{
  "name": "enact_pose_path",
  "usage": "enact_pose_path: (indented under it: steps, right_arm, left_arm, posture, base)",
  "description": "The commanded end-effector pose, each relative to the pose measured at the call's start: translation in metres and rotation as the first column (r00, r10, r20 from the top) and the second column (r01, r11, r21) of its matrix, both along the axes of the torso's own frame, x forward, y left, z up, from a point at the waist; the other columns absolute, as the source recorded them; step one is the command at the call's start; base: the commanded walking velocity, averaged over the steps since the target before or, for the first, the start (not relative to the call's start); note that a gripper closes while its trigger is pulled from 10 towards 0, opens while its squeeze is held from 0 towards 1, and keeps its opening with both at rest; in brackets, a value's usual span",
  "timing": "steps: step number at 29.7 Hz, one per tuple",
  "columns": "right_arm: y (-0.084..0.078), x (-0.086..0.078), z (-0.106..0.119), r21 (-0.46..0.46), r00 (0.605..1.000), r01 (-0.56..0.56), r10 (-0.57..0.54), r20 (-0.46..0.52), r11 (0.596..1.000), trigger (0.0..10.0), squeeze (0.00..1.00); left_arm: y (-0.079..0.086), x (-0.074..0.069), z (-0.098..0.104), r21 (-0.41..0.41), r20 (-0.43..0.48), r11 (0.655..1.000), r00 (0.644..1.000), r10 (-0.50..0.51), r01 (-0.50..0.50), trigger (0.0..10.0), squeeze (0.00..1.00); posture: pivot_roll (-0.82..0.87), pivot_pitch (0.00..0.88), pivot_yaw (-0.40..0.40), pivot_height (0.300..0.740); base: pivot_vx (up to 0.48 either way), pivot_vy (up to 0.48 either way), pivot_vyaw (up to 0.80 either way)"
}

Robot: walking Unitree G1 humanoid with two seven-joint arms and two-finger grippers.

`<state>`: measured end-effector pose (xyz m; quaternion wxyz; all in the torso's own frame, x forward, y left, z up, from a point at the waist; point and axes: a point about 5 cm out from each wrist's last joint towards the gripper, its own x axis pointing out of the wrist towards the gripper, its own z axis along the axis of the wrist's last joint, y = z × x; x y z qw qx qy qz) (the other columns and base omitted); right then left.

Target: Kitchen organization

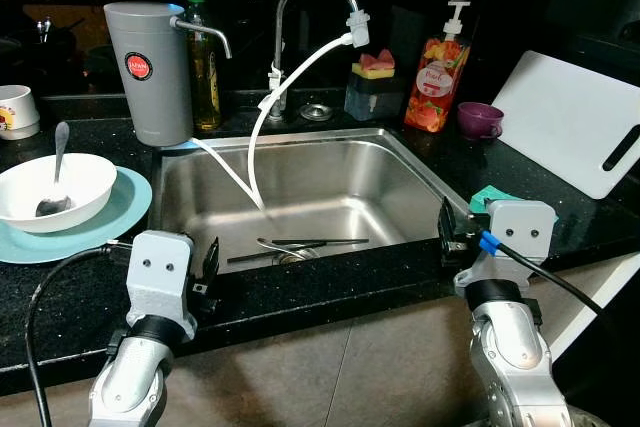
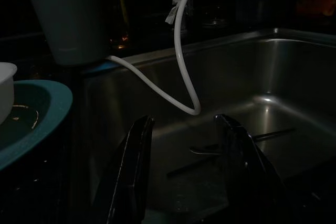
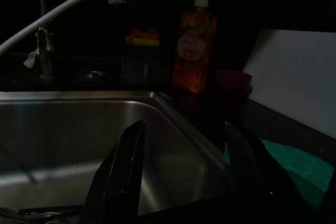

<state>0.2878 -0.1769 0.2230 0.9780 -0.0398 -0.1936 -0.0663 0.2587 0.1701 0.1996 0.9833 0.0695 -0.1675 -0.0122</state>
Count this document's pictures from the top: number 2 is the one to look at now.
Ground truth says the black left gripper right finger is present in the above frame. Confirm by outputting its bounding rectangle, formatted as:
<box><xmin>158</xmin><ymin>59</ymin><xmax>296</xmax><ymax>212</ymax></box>
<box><xmin>214</xmin><ymin>113</ymin><xmax>299</xmax><ymax>224</ymax></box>

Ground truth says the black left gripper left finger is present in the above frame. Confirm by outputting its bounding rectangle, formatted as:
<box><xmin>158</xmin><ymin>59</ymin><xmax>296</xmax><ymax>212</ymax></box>
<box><xmin>90</xmin><ymin>114</ymin><xmax>156</xmax><ymax>224</ymax></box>

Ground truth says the teal plate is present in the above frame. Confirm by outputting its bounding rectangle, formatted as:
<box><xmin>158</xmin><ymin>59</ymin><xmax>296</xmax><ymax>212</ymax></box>
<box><xmin>0</xmin><ymin>79</ymin><xmax>74</xmax><ymax>172</ymax></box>

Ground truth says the stainless steel sink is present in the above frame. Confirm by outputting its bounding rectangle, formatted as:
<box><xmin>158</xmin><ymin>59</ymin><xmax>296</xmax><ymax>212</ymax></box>
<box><xmin>81</xmin><ymin>27</ymin><xmax>336</xmax><ymax>224</ymax></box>

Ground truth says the white ceramic bowl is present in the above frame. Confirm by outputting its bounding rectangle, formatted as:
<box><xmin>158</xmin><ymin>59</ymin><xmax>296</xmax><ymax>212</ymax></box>
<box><xmin>0</xmin><ymin>62</ymin><xmax>18</xmax><ymax>125</ymax></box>

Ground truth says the round chrome hole cap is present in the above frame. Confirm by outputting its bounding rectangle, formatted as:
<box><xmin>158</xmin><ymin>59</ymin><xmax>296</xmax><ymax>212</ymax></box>
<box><xmin>203</xmin><ymin>6</ymin><xmax>229</xmax><ymax>28</ymax></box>

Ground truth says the oil bottle with green cap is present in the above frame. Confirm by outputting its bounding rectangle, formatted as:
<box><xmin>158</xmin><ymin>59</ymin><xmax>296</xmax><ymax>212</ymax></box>
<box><xmin>103</xmin><ymin>0</ymin><xmax>131</xmax><ymax>49</ymax></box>

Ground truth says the grey water filter canister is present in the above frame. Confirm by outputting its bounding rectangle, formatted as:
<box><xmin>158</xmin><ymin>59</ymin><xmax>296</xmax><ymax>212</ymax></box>
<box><xmin>19</xmin><ymin>0</ymin><xmax>113</xmax><ymax>66</ymax></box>

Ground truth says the dark sponge holder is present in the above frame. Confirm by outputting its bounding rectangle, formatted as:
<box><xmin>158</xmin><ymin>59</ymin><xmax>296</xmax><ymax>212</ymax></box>
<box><xmin>235</xmin><ymin>0</ymin><xmax>280</xmax><ymax>24</ymax></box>

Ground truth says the orange soap pump bottle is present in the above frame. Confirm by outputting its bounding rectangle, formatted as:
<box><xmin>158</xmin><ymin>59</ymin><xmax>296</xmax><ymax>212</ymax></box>
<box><xmin>296</xmin><ymin>0</ymin><xmax>336</xmax><ymax>19</ymax></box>

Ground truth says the white flexible hose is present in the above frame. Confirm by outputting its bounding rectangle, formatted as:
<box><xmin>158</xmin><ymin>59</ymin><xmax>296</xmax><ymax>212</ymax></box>
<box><xmin>106</xmin><ymin>0</ymin><xmax>204</xmax><ymax>116</ymax></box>

